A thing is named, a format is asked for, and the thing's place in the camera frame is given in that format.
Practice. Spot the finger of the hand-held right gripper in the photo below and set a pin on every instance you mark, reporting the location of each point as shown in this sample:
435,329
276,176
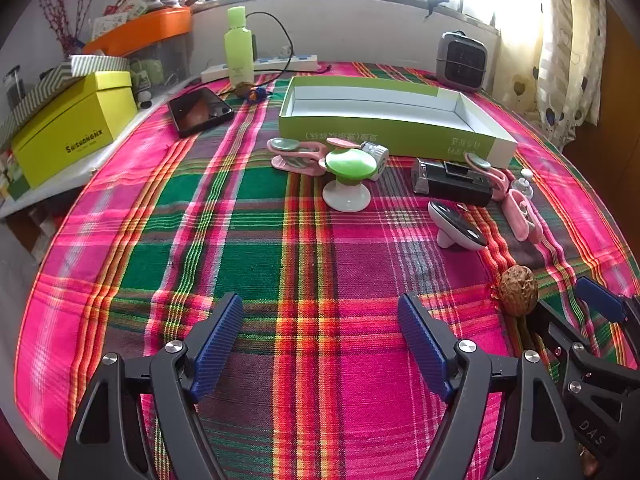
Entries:
600,300
550,330

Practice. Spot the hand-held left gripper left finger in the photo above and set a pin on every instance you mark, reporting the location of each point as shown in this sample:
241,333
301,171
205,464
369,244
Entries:
220,345

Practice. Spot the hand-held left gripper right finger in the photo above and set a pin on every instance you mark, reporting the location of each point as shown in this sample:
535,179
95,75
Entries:
425,345

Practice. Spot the large brown walnut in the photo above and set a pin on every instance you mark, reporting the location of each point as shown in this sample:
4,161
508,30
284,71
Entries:
517,290

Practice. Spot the black white mushroom holder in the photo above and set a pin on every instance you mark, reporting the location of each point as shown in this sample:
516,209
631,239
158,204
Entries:
460,222

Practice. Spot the small white knob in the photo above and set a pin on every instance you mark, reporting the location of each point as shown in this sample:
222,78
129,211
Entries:
523,187

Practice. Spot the black rectangular device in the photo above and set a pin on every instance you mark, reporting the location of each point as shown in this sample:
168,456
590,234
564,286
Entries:
450,185

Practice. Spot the green white mushroom holder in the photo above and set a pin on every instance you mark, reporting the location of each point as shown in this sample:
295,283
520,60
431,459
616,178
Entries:
350,165

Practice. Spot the small clear jar white lid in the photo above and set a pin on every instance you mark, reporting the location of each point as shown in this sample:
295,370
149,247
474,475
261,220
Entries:
376,154

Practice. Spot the pink green plaid tablecloth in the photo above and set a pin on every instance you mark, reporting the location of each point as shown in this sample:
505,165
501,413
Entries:
250,240

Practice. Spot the brown wooden cabinet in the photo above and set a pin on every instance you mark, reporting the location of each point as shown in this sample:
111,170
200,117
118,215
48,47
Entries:
620,110

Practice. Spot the black smartphone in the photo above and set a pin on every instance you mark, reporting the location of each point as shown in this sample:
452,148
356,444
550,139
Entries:
200,110

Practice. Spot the heart print curtain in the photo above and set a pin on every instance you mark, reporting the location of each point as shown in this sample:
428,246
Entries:
560,60

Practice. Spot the small blue toy figure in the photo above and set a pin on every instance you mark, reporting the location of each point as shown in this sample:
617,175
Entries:
258,94

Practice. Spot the small brown walnut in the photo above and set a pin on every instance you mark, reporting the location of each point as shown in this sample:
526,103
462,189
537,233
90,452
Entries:
244,90

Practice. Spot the yellow green cardboard box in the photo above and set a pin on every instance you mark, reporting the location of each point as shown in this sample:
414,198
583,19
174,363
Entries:
70,130

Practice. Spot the grey space heater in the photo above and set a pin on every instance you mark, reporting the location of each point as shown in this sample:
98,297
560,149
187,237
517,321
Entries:
462,62

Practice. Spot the green plush toy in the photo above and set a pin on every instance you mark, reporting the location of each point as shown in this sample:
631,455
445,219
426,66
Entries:
150,67

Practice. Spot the light green plastic bottle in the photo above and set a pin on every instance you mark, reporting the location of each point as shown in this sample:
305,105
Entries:
239,55

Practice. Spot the white power strip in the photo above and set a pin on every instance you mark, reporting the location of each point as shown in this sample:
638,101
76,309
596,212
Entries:
300,62

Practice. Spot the black charger adapter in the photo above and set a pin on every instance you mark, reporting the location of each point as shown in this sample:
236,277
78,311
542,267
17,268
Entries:
254,47

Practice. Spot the grey white striped box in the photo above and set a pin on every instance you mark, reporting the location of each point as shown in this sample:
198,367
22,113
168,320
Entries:
95,64

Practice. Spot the clear bin with orange lid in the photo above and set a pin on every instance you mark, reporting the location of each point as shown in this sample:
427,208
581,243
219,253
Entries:
145,30

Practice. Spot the black clip on windowsill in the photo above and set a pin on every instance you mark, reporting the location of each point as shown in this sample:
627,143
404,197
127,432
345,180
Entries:
436,6

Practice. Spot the red blossom branches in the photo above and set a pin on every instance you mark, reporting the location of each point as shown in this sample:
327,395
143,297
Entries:
62,20

